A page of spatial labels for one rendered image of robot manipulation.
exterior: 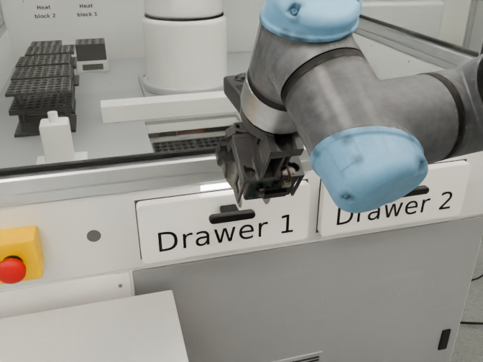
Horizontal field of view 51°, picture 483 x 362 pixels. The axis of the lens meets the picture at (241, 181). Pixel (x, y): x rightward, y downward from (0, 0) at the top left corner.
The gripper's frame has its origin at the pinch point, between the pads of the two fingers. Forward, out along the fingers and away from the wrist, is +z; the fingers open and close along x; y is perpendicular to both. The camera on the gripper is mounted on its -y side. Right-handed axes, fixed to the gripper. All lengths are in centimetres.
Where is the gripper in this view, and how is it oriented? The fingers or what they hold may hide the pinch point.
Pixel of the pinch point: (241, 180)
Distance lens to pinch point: 69.9
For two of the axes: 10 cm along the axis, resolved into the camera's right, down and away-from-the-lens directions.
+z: -1.5, 4.7, 8.7
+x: 9.7, -1.2, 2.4
